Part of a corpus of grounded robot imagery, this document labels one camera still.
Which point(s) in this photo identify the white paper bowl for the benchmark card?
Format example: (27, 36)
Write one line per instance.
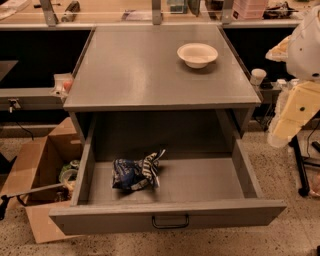
(197, 55)

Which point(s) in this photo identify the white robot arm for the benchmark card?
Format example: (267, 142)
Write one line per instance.
(303, 49)

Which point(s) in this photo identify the white power strip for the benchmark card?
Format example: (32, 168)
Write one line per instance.
(282, 83)

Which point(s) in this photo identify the black tripod stand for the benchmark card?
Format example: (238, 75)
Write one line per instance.
(301, 162)

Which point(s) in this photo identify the brown cardboard box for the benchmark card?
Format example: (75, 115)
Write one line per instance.
(38, 164)

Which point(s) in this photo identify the pink storage box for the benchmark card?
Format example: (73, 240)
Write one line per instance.
(248, 9)

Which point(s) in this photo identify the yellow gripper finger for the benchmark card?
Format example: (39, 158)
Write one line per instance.
(294, 109)
(279, 52)

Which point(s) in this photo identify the black drawer handle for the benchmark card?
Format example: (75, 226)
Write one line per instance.
(170, 222)

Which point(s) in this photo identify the grey cabinet counter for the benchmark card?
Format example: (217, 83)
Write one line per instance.
(136, 67)

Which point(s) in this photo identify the long grey reacher tool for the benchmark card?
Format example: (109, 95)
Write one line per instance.
(6, 198)

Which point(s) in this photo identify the white lidded cup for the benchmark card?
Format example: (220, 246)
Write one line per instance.
(257, 76)

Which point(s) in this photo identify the green items in box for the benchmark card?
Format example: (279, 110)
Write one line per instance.
(68, 174)

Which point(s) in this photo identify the clear plastic snack bag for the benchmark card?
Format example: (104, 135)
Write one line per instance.
(62, 85)

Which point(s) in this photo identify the grey open drawer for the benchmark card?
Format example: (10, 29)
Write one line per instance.
(214, 192)

